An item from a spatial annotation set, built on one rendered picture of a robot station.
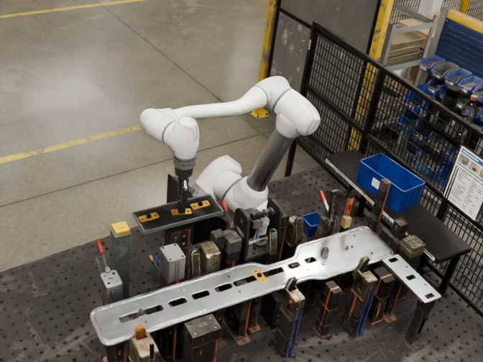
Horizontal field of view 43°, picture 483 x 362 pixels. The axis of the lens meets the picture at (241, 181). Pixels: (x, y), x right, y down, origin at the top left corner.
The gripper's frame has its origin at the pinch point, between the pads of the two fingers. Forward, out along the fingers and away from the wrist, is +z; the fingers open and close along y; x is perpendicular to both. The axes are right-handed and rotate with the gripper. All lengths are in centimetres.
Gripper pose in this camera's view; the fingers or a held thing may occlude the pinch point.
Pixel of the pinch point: (181, 205)
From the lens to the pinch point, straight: 264.7
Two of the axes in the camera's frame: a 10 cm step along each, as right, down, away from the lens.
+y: 2.5, 5.8, -7.7
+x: 9.6, -0.6, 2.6
